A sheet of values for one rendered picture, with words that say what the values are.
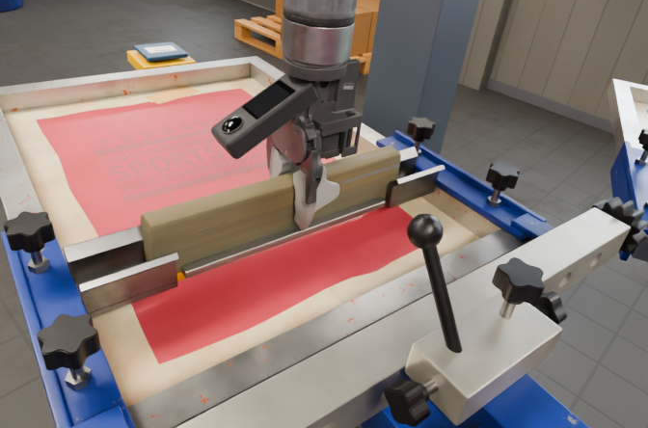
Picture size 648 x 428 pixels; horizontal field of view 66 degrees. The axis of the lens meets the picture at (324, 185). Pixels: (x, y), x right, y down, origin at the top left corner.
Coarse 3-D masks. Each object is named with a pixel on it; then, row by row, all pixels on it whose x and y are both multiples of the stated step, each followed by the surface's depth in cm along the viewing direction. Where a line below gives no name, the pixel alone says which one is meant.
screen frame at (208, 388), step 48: (0, 96) 88; (48, 96) 93; (96, 96) 98; (0, 144) 74; (0, 192) 64; (480, 240) 66; (528, 240) 67; (384, 288) 56; (288, 336) 49; (336, 336) 50; (192, 384) 44; (240, 384) 44
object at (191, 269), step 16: (352, 208) 68; (368, 208) 69; (320, 224) 64; (336, 224) 66; (256, 240) 60; (272, 240) 61; (288, 240) 62; (208, 256) 57; (224, 256) 57; (240, 256) 58; (192, 272) 55
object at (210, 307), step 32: (64, 128) 87; (96, 128) 88; (128, 128) 90; (64, 160) 79; (96, 160) 80; (96, 192) 72; (192, 192) 75; (96, 224) 66; (128, 224) 67; (256, 256) 64; (288, 256) 64; (192, 288) 58; (224, 288) 59; (256, 288) 59; (288, 288) 60; (320, 288) 60; (160, 320) 54; (192, 320) 54; (224, 320) 55; (256, 320) 55; (160, 352) 50
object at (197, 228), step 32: (352, 160) 66; (384, 160) 68; (224, 192) 57; (256, 192) 58; (288, 192) 60; (352, 192) 67; (384, 192) 71; (160, 224) 51; (192, 224) 53; (224, 224) 56; (256, 224) 59; (288, 224) 63; (160, 256) 53; (192, 256) 56
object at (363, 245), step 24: (192, 96) 104; (216, 96) 105; (240, 96) 107; (192, 120) 95; (360, 216) 74; (384, 216) 74; (408, 216) 75; (312, 240) 68; (336, 240) 68; (360, 240) 69; (384, 240) 69; (408, 240) 70; (312, 264) 64; (336, 264) 64; (360, 264) 65; (384, 264) 65
